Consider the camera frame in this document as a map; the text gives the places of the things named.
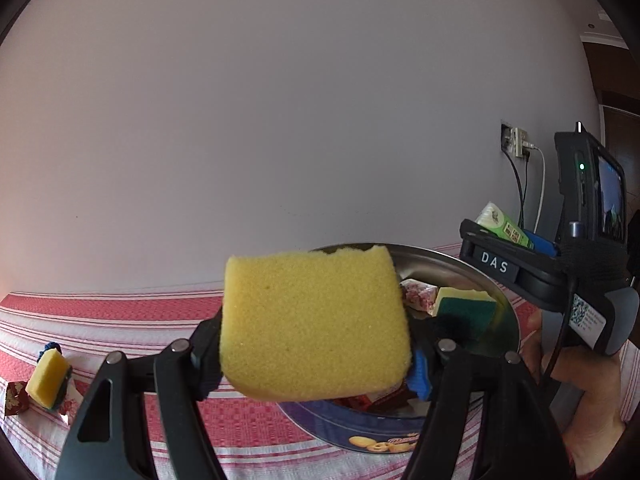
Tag brown wooden wardrobe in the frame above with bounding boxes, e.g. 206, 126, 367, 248
580, 32, 640, 196

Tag yellow sponge with dark pad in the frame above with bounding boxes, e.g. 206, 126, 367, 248
25, 349, 72, 409

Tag black power cable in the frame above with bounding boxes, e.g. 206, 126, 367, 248
502, 150, 526, 228

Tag pink floral snack packet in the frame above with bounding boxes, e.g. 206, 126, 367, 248
400, 279, 441, 313

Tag red striped cloth-covered desktop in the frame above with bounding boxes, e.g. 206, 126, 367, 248
0, 242, 538, 480

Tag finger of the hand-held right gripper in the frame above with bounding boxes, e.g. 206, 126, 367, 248
522, 230, 560, 258

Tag red floral snack packet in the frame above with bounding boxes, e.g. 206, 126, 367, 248
4, 379, 83, 423

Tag white charging cable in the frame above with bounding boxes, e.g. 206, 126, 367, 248
530, 145, 547, 233

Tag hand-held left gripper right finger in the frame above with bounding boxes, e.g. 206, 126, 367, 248
400, 332, 576, 480

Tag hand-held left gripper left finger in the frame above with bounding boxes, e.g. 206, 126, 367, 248
54, 305, 231, 480

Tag green tissue packet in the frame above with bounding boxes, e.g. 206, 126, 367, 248
474, 202, 533, 250

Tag round blue cookie tin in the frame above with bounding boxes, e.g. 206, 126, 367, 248
275, 244, 523, 456

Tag smooth rounded yellow sponge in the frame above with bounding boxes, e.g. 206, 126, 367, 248
220, 245, 413, 403

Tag yellow sponge with green pad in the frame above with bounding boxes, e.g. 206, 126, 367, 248
432, 287, 498, 341

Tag person's right hand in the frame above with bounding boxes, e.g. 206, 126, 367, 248
522, 307, 628, 478

